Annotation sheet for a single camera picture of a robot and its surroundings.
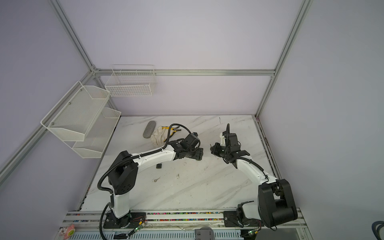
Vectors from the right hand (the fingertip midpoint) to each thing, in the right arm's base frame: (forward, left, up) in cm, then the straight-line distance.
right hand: (209, 147), depth 87 cm
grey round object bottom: (-40, +3, -11) cm, 42 cm away
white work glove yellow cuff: (+17, +36, -11) cm, 41 cm away
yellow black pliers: (+24, +26, -11) cm, 37 cm away
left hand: (-2, +7, -4) cm, 9 cm away
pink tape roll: (-41, +66, -8) cm, 78 cm away
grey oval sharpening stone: (+22, +44, -9) cm, 49 cm away
